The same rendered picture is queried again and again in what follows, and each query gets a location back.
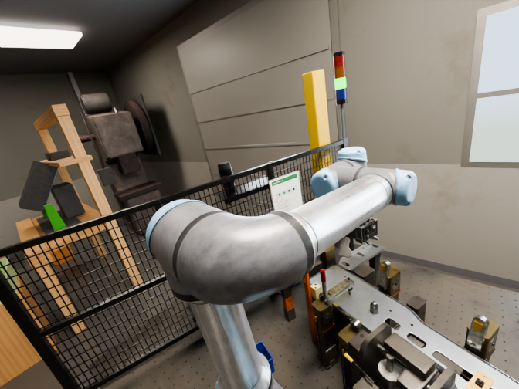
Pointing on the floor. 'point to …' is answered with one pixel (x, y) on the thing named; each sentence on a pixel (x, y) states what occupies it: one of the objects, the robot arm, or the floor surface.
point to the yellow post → (316, 108)
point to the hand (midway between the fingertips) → (351, 253)
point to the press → (123, 150)
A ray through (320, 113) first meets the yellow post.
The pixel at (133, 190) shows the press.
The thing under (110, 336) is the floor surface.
